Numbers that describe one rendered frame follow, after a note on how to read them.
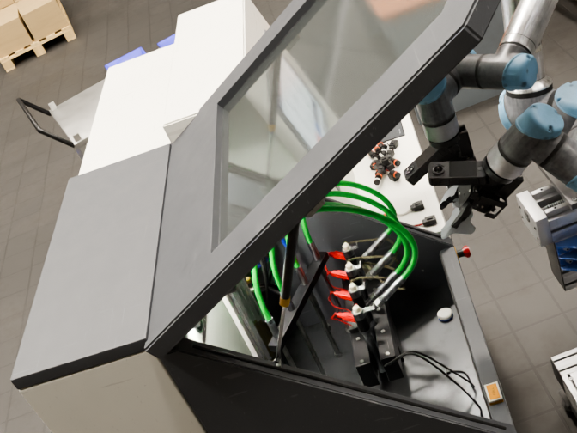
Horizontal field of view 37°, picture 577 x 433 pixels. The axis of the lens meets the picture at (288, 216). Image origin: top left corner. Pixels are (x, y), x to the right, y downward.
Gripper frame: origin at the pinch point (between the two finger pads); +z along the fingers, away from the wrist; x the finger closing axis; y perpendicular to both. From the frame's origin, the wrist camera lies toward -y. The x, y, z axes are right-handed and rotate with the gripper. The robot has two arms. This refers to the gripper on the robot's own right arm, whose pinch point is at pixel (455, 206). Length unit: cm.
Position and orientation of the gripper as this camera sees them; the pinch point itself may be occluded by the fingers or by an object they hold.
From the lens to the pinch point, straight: 205.5
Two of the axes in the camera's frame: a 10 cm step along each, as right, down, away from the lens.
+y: 9.4, -3.1, -1.6
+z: 3.4, 7.6, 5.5
